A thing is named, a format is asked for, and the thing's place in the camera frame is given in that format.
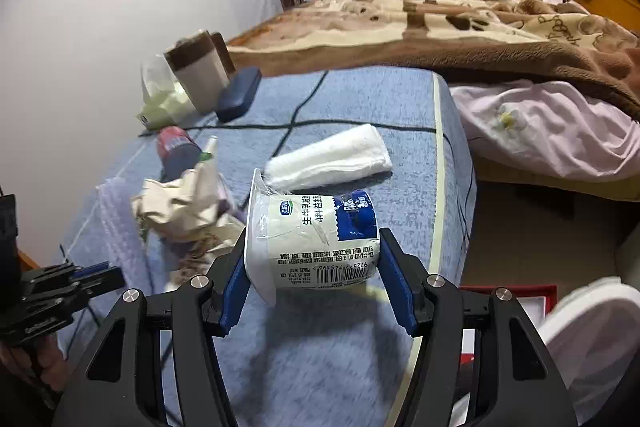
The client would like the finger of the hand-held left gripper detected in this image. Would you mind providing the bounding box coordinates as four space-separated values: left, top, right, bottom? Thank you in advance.
30 267 126 306
20 262 111 288

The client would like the white towel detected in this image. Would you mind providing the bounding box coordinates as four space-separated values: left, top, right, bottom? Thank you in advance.
263 124 393 193

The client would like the cylindrical snack can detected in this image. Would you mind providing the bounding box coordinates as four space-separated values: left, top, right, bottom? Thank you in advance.
156 126 203 180

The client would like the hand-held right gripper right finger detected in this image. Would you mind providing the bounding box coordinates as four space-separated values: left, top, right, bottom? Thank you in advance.
379 227 581 427

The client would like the clear plastic bag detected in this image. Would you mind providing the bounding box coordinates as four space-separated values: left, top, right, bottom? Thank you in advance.
137 54 198 130

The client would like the white round waste bin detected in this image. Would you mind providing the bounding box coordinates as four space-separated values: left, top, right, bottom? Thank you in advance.
537 276 640 425

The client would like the grey thermos cup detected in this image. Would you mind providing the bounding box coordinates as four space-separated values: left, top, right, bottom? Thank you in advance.
164 30 236 115

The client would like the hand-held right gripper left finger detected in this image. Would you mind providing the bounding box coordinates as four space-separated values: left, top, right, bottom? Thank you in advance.
52 222 248 427

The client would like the brown printed blanket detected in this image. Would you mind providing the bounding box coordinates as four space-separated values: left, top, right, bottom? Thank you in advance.
227 0 640 120

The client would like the pink bed sheet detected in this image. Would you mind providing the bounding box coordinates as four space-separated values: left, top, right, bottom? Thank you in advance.
450 80 640 200

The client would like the white yogurt cup blue label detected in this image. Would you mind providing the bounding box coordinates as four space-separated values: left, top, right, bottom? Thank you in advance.
244 168 383 305

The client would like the dark blue glasses case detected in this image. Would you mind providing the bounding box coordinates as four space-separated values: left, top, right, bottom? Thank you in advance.
216 68 262 123

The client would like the printed paper bag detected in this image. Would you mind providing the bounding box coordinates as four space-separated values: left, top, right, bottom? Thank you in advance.
131 166 247 293

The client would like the person's left hand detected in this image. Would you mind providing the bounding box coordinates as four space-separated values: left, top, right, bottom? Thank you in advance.
0 334 68 395

